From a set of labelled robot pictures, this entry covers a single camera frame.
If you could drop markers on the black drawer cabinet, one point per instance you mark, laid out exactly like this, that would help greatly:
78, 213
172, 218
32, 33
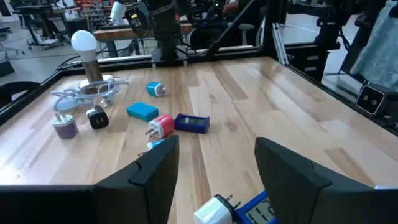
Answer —
311, 63

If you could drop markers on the black chair back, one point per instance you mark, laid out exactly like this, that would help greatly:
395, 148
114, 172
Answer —
18, 88

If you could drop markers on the wooden workbench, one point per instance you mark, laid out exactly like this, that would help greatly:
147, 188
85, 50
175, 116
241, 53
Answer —
124, 33

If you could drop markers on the storage shelf with bins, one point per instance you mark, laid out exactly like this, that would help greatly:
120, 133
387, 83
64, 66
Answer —
93, 15

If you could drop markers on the person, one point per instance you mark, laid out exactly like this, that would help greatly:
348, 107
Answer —
377, 49
231, 7

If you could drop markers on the blue digital clock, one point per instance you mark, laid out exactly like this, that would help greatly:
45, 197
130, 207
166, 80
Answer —
191, 123
255, 213

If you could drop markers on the purple white USB charger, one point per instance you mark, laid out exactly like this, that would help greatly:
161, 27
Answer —
66, 129

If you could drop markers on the cyan power bank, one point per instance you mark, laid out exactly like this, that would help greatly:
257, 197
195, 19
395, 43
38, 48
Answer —
142, 111

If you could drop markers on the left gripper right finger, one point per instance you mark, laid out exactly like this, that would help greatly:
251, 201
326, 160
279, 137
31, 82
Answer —
304, 193

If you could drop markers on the pink white USB charger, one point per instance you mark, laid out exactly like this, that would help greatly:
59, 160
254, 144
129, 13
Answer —
163, 124

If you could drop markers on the silver aluminium extrusion bar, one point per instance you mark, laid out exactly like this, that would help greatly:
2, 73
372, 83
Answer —
279, 43

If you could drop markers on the black desk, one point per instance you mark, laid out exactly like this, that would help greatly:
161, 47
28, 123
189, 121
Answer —
37, 11

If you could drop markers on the black table-level camera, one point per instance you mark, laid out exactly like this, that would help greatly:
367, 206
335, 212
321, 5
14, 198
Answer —
371, 99

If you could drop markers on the white cylindrical device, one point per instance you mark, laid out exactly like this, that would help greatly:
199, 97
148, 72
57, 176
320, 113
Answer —
118, 11

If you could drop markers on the cyan white USB charger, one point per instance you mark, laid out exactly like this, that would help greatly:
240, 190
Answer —
154, 88
154, 144

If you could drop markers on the white black USB charger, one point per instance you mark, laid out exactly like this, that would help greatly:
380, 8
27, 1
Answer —
213, 213

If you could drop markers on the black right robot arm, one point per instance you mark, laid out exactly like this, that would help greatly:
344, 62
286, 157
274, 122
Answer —
166, 28

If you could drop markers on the white bulb brass lamp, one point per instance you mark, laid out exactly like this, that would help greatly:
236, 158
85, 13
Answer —
84, 42

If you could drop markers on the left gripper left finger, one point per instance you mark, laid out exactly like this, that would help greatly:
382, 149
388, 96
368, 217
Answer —
140, 186

